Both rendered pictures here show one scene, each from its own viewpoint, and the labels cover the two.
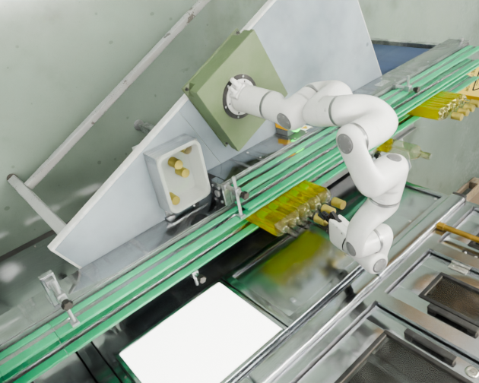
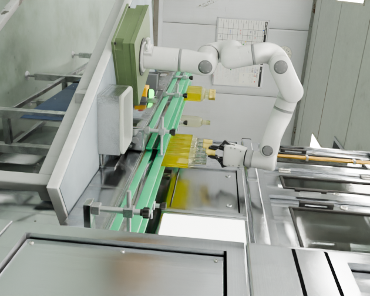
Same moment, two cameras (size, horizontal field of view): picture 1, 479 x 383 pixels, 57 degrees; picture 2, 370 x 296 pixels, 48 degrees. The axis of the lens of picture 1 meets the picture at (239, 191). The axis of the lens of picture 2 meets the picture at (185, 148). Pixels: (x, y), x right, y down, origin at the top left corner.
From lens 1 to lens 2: 1.23 m
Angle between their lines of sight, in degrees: 47
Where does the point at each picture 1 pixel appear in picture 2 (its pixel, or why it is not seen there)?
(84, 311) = not seen: hidden behind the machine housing
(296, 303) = (233, 207)
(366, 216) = (279, 122)
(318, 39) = not seen: hidden behind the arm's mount
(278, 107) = (201, 56)
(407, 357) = (312, 214)
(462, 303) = (305, 185)
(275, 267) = (192, 194)
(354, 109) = (268, 50)
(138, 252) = (113, 189)
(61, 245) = (63, 182)
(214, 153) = not seen: hidden behind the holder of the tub
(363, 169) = (293, 82)
